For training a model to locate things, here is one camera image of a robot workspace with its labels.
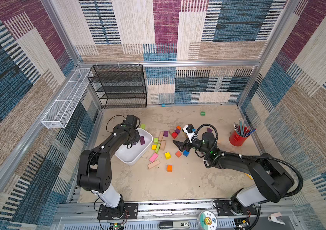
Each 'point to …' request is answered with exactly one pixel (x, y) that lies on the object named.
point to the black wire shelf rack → (120, 85)
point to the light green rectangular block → (143, 126)
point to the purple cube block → (165, 133)
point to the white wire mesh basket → (75, 88)
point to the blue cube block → (186, 153)
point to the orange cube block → (169, 168)
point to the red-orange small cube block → (178, 154)
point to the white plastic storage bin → (136, 153)
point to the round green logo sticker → (207, 221)
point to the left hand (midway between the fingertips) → (135, 138)
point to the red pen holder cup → (239, 135)
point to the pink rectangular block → (153, 157)
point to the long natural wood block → (153, 164)
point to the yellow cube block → (168, 155)
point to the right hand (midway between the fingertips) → (180, 136)
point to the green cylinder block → (203, 113)
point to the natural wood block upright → (163, 143)
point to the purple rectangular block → (142, 140)
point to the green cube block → (156, 141)
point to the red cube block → (174, 135)
